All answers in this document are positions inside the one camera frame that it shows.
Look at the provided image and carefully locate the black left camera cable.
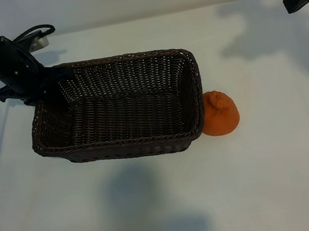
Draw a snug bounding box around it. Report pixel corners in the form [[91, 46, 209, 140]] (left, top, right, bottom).
[[0, 22, 78, 187]]

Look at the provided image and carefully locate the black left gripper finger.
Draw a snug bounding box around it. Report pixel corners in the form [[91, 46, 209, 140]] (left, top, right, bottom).
[[39, 64, 81, 113], [22, 93, 44, 109]]

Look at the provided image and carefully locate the dark brown wicker basket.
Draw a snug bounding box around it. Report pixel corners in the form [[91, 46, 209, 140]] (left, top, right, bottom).
[[20, 43, 213, 174]]

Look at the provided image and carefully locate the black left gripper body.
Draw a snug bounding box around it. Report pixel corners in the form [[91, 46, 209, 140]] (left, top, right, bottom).
[[0, 31, 54, 106]]

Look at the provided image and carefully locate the orange fruit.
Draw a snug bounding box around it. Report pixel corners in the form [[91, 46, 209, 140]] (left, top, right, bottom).
[[196, 87, 243, 138]]

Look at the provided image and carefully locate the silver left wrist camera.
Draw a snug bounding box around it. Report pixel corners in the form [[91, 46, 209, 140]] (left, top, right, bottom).
[[2, 29, 51, 56]]

